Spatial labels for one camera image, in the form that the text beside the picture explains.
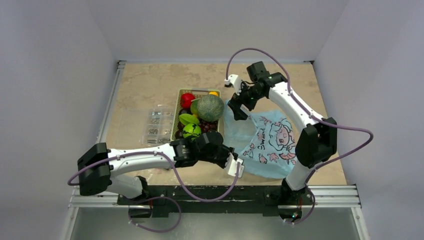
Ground bright green cracked ball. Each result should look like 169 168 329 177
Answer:
182 123 202 138

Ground light blue plastic bag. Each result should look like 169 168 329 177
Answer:
223 106 297 179

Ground green fake starfruit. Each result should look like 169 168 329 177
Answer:
178 113 200 126

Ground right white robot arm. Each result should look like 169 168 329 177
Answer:
224 61 337 204

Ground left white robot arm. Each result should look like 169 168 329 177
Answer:
68 131 244 205

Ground green netted fake melon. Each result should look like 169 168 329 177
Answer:
197 94 225 122

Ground dark red fake grapes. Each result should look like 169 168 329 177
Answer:
199 119 218 133

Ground orange fake fruit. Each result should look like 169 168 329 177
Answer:
208 91 220 97

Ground dark fake plum lower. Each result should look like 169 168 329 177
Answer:
174 122 185 139

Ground dark fake plum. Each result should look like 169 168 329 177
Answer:
174 122 185 139
178 108 192 116

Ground green fake mango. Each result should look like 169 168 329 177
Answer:
190 99 199 118

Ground dark fake plum upper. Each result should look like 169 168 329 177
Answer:
178 108 192 116

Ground red fake apple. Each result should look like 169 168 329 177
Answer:
180 93 196 109

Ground pale green plastic basket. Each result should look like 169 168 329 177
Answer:
170 88 222 141

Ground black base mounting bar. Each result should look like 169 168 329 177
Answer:
117 183 315 221

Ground clear plastic screw box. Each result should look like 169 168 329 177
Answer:
115 106 175 149

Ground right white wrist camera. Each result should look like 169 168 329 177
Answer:
224 74 243 96

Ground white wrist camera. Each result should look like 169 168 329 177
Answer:
224 154 245 178
224 74 243 96

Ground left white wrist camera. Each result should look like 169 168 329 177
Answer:
224 154 245 178

